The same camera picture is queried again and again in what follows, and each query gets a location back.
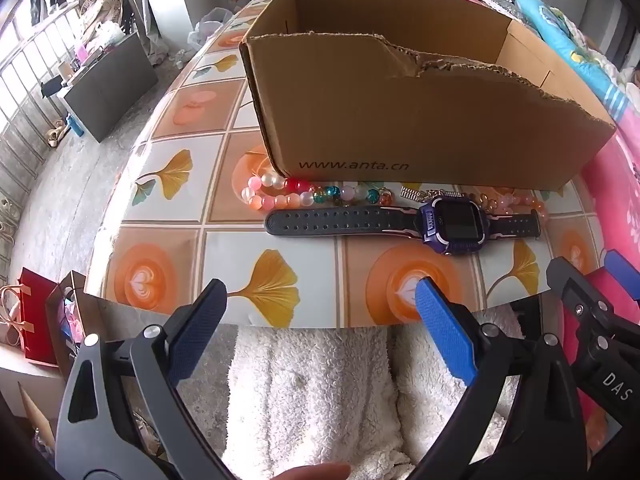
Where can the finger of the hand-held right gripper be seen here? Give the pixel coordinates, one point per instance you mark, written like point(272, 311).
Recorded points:
point(570, 280)
point(622, 270)

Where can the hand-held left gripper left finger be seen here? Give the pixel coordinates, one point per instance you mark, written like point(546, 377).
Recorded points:
point(200, 330)

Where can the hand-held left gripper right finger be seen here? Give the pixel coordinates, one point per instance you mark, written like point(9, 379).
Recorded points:
point(440, 330)

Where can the purple smart watch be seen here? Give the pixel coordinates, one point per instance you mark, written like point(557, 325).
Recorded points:
point(450, 220)

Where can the brown cardboard box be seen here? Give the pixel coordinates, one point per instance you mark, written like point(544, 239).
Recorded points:
point(400, 125)

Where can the person's left hand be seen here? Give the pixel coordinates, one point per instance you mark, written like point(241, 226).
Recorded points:
point(315, 472)

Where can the pink blanket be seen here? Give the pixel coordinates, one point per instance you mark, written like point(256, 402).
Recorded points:
point(615, 200)

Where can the ginkgo leaf patterned tablecloth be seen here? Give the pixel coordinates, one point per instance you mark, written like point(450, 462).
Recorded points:
point(165, 240)

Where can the brown paper bag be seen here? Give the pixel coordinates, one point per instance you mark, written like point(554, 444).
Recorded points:
point(80, 310)

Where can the white fluffy robe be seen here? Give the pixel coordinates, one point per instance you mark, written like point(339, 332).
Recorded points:
point(310, 385)

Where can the red gift bag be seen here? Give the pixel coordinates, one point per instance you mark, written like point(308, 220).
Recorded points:
point(37, 320)

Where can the blue patterned blanket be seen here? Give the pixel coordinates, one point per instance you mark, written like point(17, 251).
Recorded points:
point(575, 45)

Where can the pair of beige shoes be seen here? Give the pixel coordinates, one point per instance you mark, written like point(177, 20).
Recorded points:
point(55, 135)

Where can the black cabinet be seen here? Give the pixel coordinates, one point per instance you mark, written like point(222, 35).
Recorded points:
point(115, 85)

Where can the metal window railing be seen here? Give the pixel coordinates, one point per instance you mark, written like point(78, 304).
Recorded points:
point(20, 125)

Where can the silver sequin cloth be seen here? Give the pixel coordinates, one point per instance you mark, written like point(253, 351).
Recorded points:
point(495, 0)

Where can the white plastic bag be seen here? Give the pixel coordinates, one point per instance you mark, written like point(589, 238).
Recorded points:
point(210, 27)

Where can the pile of bags and clothes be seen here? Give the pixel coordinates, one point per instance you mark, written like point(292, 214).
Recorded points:
point(102, 15)

